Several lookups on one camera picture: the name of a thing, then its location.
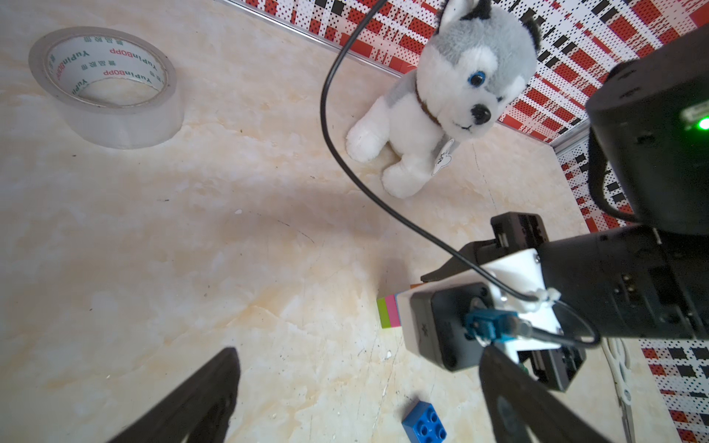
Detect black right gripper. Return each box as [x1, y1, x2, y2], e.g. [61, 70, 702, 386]
[421, 212, 708, 340]

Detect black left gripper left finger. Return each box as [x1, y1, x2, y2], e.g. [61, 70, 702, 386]
[112, 347, 241, 442]

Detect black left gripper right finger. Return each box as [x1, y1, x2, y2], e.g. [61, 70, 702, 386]
[479, 346, 607, 442]

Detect pink green lego stack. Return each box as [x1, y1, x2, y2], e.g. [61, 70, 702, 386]
[377, 295, 401, 330]

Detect dark blue square lego brick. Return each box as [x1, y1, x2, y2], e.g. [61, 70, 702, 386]
[402, 401, 448, 443]

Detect grey white husky plush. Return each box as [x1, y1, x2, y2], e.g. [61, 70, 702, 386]
[345, 1, 541, 199]

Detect clear tape roll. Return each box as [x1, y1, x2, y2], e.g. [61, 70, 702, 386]
[29, 27, 184, 150]

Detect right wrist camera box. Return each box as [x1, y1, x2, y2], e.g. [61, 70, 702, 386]
[386, 241, 586, 392]

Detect white handled scissors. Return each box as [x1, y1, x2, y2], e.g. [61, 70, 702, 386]
[601, 338, 636, 443]

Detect black right camera cable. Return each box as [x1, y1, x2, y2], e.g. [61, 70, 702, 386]
[319, 0, 602, 350]

